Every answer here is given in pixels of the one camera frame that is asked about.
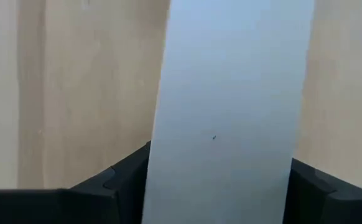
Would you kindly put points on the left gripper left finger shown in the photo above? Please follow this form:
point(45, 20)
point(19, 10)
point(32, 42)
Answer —
point(75, 205)

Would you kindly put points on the white duct cover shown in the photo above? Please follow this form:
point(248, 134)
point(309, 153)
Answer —
point(230, 109)

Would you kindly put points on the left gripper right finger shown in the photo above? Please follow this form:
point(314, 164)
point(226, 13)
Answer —
point(324, 202)

